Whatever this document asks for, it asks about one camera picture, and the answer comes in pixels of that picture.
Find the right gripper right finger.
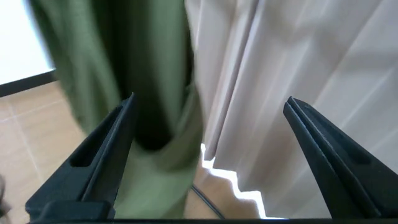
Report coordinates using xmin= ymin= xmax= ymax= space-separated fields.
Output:
xmin=282 ymin=95 xmax=398 ymax=218

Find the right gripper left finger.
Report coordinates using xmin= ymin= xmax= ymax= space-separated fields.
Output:
xmin=25 ymin=92 xmax=137 ymax=220

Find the green shirt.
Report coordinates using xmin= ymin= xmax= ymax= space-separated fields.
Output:
xmin=27 ymin=0 xmax=205 ymax=219

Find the black clothes rack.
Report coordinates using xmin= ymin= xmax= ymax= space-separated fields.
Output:
xmin=191 ymin=185 xmax=224 ymax=219

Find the beige curtain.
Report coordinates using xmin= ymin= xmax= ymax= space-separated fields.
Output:
xmin=185 ymin=0 xmax=398 ymax=218

